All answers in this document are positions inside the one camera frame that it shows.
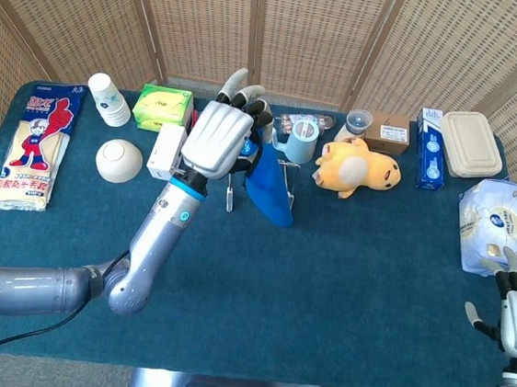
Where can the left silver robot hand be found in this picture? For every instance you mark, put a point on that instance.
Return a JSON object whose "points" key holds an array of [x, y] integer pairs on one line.
{"points": [[218, 138]]}

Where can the blue and grey cloth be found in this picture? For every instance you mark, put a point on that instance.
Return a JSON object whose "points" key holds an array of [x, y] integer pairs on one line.
{"points": [[270, 190]]}

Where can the blue biscuit bag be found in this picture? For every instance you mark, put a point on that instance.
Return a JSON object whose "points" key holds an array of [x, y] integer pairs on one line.
{"points": [[247, 148]]}

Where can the white product box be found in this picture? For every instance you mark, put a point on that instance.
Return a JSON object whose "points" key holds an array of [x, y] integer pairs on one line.
{"points": [[163, 151]]}

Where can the green tissue box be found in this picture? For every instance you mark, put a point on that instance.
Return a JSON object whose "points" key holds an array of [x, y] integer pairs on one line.
{"points": [[161, 105]]}

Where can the clear snack packet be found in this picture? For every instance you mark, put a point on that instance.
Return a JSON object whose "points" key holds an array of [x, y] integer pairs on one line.
{"points": [[289, 122]]}

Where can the light blue pitcher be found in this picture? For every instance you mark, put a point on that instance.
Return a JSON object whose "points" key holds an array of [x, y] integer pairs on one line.
{"points": [[300, 144]]}

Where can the cream upturned bowl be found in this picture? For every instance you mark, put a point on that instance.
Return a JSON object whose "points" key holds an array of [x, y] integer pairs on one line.
{"points": [[118, 160]]}

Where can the blue white tissue pack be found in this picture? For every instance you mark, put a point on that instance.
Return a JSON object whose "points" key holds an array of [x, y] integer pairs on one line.
{"points": [[492, 218]]}

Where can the stack of paper cups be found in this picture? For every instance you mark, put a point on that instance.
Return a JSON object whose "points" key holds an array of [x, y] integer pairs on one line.
{"points": [[110, 104]]}

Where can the clear jar with blue lid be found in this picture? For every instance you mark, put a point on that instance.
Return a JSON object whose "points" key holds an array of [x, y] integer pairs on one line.
{"points": [[357, 123]]}

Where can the yellow plush toy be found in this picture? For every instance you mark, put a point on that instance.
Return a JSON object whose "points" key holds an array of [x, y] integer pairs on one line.
{"points": [[358, 167]]}

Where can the woven wooden folding screen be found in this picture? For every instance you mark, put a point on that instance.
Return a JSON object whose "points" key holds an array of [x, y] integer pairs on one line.
{"points": [[321, 34]]}

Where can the brown cardboard box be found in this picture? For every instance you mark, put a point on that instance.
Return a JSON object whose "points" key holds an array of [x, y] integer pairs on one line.
{"points": [[389, 135]]}

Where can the rubber gloves package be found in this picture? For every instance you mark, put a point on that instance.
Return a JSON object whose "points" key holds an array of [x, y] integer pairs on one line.
{"points": [[37, 142]]}

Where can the beige lidded food container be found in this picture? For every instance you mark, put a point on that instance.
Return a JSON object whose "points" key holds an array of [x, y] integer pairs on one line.
{"points": [[471, 146]]}

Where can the long blue box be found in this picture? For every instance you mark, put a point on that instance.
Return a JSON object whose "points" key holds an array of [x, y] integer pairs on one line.
{"points": [[431, 156]]}

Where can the teal table cloth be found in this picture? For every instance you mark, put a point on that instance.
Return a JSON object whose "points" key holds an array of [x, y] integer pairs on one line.
{"points": [[321, 302]]}

